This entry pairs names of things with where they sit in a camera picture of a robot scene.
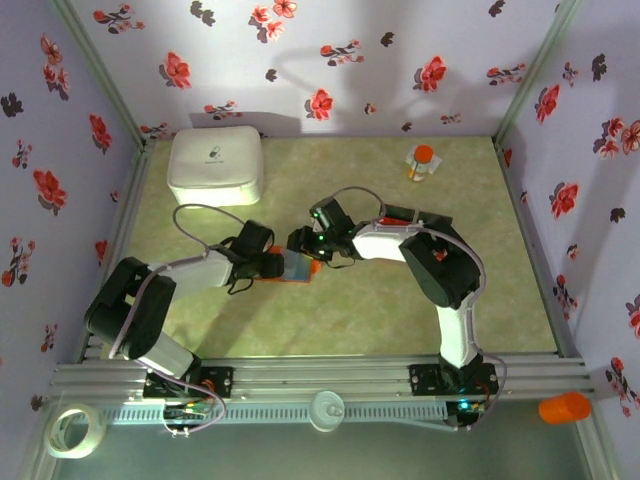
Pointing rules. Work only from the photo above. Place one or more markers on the orange plastic cup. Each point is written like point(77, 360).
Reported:
point(565, 408)

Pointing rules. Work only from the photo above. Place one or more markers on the clear round lid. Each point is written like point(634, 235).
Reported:
point(325, 410)

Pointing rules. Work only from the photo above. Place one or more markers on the blue grey card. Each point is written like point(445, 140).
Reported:
point(297, 267)

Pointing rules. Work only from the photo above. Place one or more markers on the white zip pouch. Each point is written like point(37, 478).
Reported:
point(215, 165)

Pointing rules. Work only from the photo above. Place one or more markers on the aluminium frame rail wide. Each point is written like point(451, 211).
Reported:
point(320, 375)

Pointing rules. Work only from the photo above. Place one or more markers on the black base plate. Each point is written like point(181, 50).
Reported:
point(422, 380)
point(222, 382)

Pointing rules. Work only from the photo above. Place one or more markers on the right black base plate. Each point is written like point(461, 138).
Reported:
point(422, 380)

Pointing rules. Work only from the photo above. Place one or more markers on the aluminium frame post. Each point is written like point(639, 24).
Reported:
point(102, 75)
point(537, 75)

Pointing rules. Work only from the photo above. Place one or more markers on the black card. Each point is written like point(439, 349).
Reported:
point(400, 210)
point(434, 217)

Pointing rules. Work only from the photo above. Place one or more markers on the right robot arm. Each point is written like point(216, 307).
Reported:
point(380, 244)

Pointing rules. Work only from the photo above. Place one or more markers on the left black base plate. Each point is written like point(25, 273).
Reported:
point(222, 382)

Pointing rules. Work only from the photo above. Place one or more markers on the pill bottle orange cap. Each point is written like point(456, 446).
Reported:
point(422, 155)

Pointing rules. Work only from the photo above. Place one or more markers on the aluminium side rail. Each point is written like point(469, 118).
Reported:
point(535, 250)
point(127, 215)

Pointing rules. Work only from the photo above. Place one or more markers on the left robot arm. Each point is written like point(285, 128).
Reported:
point(195, 272)

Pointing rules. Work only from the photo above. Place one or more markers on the clear tape roll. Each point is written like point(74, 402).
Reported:
point(100, 430)

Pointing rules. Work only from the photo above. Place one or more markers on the orange card holder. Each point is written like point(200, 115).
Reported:
point(315, 271)

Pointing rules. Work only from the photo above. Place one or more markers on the red card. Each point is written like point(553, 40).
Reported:
point(440, 255)
point(395, 220)

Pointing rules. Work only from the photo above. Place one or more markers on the green circuit board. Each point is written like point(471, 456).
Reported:
point(187, 412)
point(465, 406)

